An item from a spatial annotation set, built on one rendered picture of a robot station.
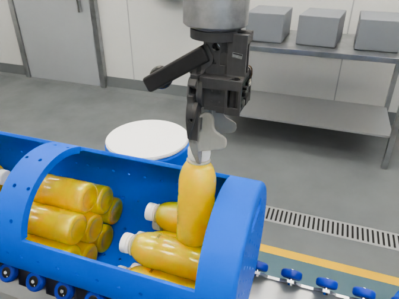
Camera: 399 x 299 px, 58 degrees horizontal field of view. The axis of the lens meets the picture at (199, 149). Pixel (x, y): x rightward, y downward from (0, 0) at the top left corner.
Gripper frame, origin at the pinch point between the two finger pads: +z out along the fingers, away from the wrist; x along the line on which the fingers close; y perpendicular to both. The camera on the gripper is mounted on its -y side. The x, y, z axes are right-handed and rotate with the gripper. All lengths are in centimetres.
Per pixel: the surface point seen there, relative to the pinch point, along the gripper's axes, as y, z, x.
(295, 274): 19.5, 32.0, 9.1
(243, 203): 8.8, 7.0, -2.9
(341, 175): 45, 127, 213
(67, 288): -25.2, 33.2, -10.2
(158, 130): -33, 26, 52
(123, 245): -12.6, 19.7, -6.9
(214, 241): 6.0, 10.3, -9.5
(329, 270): 40, 128, 111
